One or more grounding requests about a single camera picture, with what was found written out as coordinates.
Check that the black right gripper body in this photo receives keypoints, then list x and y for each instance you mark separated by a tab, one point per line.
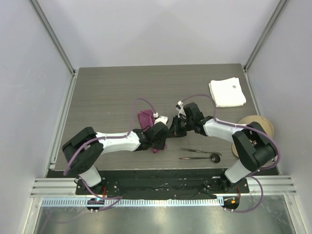
182	125

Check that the aluminium frame post left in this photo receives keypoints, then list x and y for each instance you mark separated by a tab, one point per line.
52	35

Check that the dark metal spoon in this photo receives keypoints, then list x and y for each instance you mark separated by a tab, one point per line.
215	158

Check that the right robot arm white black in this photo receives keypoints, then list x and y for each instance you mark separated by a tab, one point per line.
254	147

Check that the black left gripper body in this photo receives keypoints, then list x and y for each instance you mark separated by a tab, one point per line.
159	144

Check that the white folded towel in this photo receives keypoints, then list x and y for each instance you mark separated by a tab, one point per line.
227	93

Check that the aluminium frame post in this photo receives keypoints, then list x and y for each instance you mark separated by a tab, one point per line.
52	35
273	19

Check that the slotted cable duct strip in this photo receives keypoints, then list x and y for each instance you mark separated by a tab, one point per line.
94	202

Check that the dark metal fork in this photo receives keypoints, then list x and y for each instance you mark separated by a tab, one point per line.
200	151

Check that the magenta cloth napkin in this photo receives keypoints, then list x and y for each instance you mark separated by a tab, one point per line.
146	120

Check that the aluminium frame post right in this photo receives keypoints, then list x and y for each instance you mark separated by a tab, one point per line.
273	19

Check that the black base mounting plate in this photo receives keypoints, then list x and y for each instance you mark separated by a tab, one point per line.
167	184

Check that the aluminium front rail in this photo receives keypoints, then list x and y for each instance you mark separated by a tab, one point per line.
66	187

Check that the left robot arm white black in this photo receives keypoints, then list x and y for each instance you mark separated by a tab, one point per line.
83	150

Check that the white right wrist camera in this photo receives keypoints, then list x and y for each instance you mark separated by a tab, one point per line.
179	108

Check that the tan baseball cap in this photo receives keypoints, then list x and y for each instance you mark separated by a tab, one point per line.
266	125

